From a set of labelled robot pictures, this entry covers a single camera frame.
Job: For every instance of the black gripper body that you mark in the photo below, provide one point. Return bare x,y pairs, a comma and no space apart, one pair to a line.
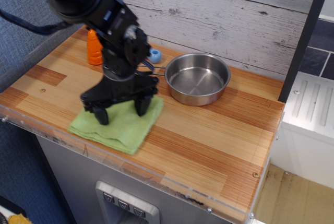
111,92

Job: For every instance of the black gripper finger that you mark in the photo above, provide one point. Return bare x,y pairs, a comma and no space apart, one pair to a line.
142,105
101,115

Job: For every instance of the green cloth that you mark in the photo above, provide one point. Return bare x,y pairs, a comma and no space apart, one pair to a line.
125,131

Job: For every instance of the steel pan with wire handle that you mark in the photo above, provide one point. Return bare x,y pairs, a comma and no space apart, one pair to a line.
194,79

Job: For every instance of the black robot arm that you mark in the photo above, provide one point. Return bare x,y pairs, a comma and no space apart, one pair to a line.
125,50

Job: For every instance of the orange toy carrot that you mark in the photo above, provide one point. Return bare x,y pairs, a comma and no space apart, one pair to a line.
94,47

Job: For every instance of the blue grey measuring scoop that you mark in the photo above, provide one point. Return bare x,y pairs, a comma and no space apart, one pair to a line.
155,56

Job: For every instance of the grey cabinet with dispenser panel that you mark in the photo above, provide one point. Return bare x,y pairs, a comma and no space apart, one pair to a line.
156,187

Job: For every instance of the yellow object bottom left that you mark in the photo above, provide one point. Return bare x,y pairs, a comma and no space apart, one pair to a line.
18,219

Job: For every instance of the white ribbed appliance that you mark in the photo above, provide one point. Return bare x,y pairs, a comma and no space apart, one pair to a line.
304,141

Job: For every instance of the dark right shelf post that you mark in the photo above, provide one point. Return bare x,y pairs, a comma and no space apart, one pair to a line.
301,49

